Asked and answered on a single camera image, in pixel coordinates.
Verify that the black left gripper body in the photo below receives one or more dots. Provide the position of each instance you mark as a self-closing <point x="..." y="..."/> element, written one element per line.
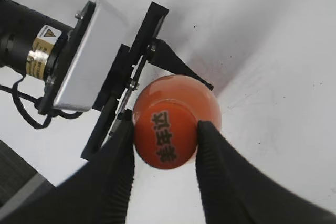
<point x="121" y="80"/>

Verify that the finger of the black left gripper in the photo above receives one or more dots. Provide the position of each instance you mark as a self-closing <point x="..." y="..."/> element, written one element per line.
<point x="126" y="115"/>
<point x="161" y="55"/>

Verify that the orange bottle cap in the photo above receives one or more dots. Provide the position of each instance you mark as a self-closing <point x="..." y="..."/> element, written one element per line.
<point x="165" y="135"/>

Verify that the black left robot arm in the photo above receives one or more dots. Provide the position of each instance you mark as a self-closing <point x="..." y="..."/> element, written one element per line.
<point x="27" y="40"/>

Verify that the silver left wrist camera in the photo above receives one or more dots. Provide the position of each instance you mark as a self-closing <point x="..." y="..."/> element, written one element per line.
<point x="93" y="59"/>

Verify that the orange soda plastic bottle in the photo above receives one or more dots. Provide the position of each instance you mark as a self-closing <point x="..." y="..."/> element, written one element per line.
<point x="183" y="90"/>

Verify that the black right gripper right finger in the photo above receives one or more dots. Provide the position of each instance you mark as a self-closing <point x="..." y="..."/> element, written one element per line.
<point x="234" y="191"/>

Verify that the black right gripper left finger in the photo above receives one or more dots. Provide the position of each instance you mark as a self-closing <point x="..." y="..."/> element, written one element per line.
<point x="99" y="192"/>

